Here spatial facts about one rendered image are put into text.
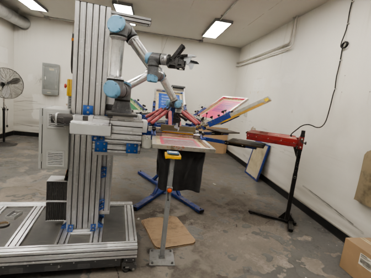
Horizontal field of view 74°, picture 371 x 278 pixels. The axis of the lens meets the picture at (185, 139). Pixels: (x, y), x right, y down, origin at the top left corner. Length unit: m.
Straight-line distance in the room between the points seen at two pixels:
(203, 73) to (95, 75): 5.22
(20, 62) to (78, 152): 5.67
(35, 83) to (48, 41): 1.10
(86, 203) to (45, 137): 0.63
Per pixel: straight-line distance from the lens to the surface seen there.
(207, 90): 7.06
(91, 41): 2.13
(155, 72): 1.70
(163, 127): 2.81
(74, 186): 2.24
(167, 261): 2.39
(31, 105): 7.54
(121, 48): 1.81
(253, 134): 3.09
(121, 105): 1.88
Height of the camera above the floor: 1.41
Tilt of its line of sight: 9 degrees down
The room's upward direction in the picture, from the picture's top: 7 degrees clockwise
